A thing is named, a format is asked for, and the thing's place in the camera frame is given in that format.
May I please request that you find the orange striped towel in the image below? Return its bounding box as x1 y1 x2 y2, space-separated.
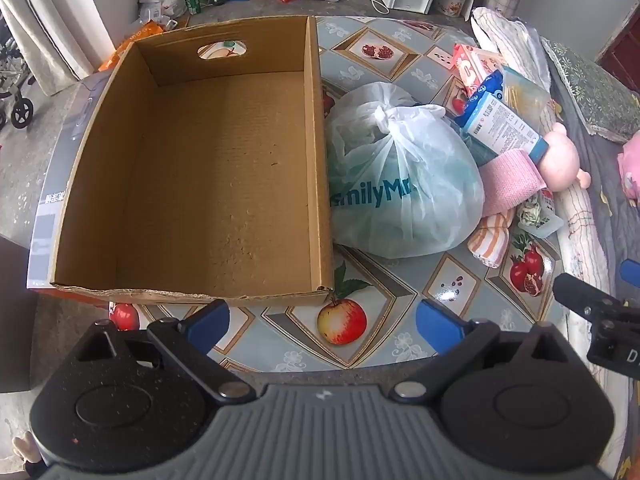
467 210 516 268

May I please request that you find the wheelchair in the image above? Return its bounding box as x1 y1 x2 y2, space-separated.
0 10 38 133

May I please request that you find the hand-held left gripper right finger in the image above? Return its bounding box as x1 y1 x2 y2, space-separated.
390 299 568 405

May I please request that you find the white printed plastic bag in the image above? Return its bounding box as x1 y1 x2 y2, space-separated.
325 81 485 259

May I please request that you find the pink blanket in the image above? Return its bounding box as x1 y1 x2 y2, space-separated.
616 132 640 193

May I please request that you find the fruit printed tablecloth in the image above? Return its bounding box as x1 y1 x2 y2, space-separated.
107 15 568 376

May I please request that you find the white labelled tissue pack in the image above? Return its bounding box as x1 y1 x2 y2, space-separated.
457 91 551 166

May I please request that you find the small clear tissue packet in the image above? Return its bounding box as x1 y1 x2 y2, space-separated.
517 191 560 239

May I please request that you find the pink wet wipes pack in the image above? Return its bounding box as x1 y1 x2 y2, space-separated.
452 42 507 98

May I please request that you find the brown wooden door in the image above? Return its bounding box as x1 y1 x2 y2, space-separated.
595 10 640 81

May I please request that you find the pink knitted cloth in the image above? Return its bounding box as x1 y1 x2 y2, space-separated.
477 150 548 218

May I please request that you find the clear plastic bag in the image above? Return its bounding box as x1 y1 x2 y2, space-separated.
500 66 553 126

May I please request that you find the brown cardboard box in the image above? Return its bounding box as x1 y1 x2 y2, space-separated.
27 15 336 308

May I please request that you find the grey floral pillow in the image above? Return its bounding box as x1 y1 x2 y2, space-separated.
540 35 640 143

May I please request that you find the pink white plush toy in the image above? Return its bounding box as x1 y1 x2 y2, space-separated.
537 122 592 192

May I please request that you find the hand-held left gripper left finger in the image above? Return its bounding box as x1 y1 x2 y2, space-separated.
80 299 253 405

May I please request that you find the pile of white bags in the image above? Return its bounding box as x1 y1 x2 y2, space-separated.
137 0 188 22

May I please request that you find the orange plastic bag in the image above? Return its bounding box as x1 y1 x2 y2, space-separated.
97 20 166 72

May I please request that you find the grey bed sheet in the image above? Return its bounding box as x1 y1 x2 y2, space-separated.
545 50 640 311

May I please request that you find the white curtain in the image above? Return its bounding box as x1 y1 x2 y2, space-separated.
0 0 116 96

